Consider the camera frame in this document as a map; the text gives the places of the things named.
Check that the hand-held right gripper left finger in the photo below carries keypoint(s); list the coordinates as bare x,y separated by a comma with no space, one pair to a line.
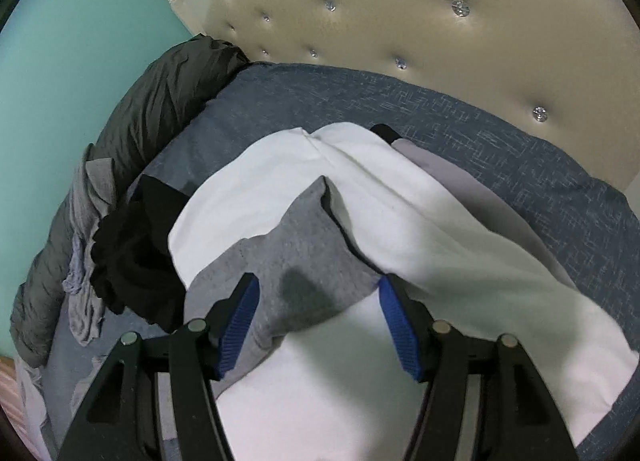
240,326

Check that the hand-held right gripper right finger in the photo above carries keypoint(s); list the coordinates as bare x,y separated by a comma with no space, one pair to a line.
400,336

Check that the white garment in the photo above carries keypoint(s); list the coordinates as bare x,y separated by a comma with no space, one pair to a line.
450,266

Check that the grey knit shirt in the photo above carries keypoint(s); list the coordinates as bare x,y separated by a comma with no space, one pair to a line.
305,251

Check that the black crumpled garment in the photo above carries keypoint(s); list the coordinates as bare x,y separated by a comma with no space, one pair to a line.
135,261

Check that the grey ribbed garment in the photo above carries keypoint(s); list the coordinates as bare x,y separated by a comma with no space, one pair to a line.
92,186

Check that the bed with blue sheet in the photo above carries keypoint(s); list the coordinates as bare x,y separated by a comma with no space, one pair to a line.
500,141

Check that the light grey sheet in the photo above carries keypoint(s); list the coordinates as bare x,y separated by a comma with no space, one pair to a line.
27,396

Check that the dark grey rolled duvet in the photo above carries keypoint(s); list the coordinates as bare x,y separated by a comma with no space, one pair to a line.
150,106

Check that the cream tufted headboard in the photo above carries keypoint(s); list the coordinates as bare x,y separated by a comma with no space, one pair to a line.
400,16

